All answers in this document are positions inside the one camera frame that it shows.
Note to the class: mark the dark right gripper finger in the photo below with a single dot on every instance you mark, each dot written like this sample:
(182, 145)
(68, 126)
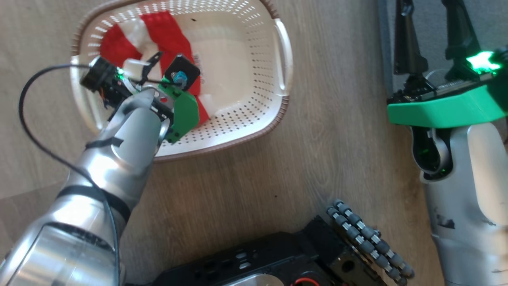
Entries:
(405, 39)
(457, 28)

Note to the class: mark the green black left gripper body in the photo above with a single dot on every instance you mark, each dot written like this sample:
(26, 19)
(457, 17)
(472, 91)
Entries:
(184, 111)

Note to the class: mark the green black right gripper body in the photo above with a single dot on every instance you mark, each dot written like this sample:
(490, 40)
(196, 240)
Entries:
(444, 107)

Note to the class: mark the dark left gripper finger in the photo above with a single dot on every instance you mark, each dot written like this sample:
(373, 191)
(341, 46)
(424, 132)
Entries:
(152, 61)

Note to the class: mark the red and white cloth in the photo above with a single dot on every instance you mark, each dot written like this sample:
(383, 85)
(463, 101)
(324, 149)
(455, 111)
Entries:
(166, 31)

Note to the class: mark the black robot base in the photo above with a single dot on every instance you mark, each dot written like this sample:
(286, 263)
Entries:
(258, 258)

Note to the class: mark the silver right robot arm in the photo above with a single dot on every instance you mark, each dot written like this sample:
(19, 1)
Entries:
(468, 206)

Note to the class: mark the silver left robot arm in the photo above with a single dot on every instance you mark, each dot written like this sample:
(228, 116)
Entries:
(119, 151)

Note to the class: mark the grey fabric sofa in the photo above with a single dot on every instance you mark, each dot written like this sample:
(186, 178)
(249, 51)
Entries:
(430, 31)

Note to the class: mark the cream plastic laundry basket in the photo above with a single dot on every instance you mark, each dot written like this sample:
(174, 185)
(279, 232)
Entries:
(238, 71)

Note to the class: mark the grey roller omni wheel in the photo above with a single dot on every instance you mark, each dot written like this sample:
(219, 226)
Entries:
(369, 238)

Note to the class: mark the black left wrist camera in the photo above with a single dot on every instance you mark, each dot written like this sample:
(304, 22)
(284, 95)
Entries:
(97, 75)

